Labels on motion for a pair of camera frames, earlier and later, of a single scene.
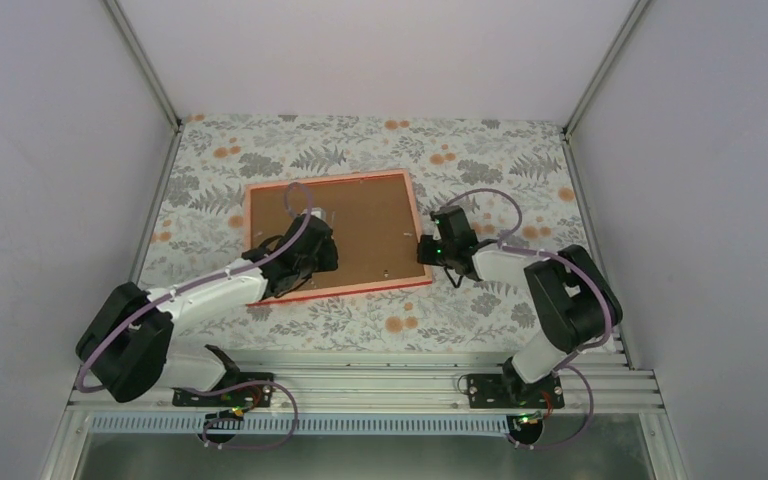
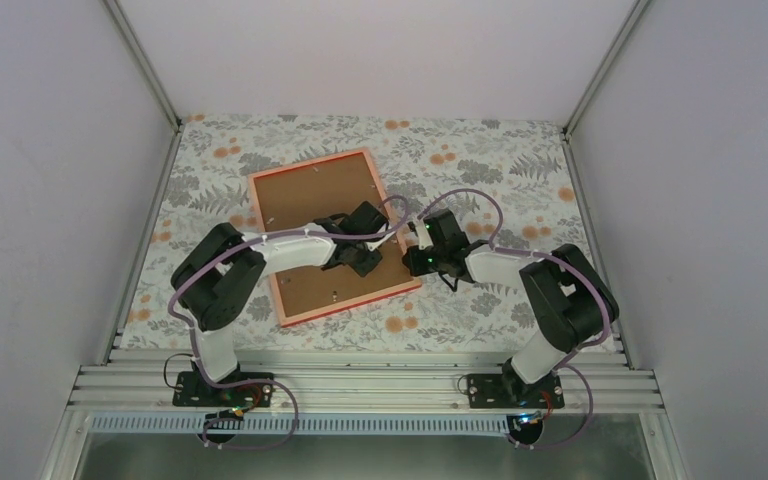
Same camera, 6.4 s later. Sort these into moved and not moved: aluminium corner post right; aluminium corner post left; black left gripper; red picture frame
Moved: black left gripper; red picture frame
Not moved: aluminium corner post left; aluminium corner post right
